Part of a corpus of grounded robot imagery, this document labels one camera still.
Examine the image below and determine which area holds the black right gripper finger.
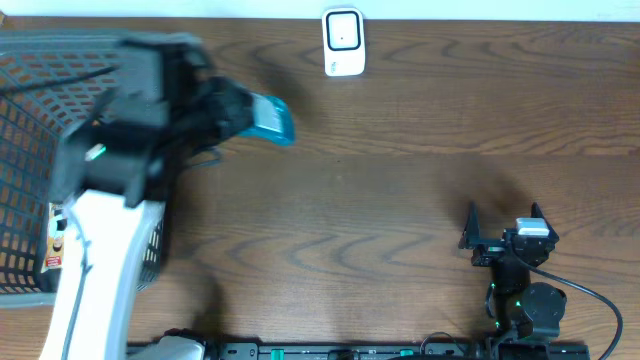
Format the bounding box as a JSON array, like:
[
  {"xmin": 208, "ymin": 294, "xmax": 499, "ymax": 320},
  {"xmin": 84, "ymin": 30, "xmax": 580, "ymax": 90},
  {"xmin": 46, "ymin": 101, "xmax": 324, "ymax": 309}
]
[
  {"xmin": 531, "ymin": 202, "xmax": 559, "ymax": 241},
  {"xmin": 458, "ymin": 202, "xmax": 481, "ymax": 250}
]

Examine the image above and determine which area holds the blue mouthwash bottle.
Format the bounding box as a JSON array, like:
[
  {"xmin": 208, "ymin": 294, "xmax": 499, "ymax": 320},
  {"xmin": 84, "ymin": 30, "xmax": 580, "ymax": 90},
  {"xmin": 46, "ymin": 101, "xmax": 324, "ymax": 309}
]
[{"xmin": 240, "ymin": 93, "xmax": 295, "ymax": 146}]

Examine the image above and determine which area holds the yellow wiper bag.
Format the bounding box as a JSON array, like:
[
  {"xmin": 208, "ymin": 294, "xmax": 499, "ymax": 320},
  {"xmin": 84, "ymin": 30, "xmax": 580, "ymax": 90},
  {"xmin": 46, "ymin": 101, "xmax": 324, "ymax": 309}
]
[{"xmin": 41, "ymin": 203, "xmax": 68, "ymax": 273}]

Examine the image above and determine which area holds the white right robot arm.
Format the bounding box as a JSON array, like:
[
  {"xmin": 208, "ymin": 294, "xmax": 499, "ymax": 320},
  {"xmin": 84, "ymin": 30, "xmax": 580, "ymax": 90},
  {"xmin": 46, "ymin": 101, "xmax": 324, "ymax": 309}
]
[{"xmin": 459, "ymin": 203, "xmax": 590, "ymax": 360}]

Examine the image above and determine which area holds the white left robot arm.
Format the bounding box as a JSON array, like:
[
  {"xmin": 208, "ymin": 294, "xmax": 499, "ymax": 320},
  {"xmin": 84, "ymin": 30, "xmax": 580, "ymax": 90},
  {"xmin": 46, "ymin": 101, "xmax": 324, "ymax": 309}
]
[{"xmin": 42, "ymin": 34, "xmax": 254, "ymax": 359}]

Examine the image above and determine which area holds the white barcode scanner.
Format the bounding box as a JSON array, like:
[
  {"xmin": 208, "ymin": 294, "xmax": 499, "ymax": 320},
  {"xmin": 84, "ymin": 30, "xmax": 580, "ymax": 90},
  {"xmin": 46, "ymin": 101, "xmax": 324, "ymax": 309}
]
[{"xmin": 321, "ymin": 7, "xmax": 366, "ymax": 77}]

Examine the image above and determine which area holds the grey plastic basket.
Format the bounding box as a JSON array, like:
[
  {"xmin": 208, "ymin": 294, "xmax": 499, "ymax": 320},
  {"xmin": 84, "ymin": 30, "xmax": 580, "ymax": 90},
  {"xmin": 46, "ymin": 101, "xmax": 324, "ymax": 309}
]
[{"xmin": 1, "ymin": 29, "xmax": 198, "ymax": 308}]

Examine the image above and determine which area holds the black right camera cable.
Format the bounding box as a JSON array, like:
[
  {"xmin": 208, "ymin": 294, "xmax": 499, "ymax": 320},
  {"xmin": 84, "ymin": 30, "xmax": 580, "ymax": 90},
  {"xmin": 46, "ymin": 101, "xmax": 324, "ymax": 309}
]
[{"xmin": 509, "ymin": 252, "xmax": 625, "ymax": 360}]

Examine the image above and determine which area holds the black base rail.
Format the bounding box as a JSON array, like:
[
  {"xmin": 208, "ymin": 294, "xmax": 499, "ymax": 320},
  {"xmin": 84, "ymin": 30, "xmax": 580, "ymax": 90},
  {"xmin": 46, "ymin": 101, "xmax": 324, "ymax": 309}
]
[{"xmin": 127, "ymin": 340, "xmax": 591, "ymax": 360}]

